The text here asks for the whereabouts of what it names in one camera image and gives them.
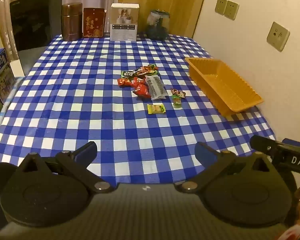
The blue white checkered tablecloth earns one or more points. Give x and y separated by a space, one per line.
77 110

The yellow green candy packet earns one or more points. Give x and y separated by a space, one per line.
156 108

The brown metal canister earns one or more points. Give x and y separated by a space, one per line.
72 21

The green black snack packet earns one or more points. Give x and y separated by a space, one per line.
129 74

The clear grey seed packet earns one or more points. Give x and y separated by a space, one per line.
156 87

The glass jar with dark lid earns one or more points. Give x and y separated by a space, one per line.
158 25

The white product box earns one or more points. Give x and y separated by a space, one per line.
123 21

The orange plastic tray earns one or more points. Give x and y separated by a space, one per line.
222 85

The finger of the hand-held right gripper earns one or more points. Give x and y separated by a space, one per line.
296 143
263 145

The red tin box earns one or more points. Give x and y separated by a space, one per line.
93 22

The small green candy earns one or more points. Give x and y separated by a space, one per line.
177 102

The small brown candy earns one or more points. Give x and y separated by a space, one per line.
178 92

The black glass panel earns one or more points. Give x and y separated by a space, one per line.
36 20

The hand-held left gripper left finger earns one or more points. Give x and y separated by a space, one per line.
86 151

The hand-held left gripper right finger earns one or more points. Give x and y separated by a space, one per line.
205 152

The red candy packet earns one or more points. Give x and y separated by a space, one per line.
124 82
139 80

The blue milk carton box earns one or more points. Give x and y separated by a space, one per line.
0 77

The beige wall switch plate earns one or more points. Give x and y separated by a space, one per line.
221 5
232 10

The beige wall socket plate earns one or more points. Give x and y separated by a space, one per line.
278 36

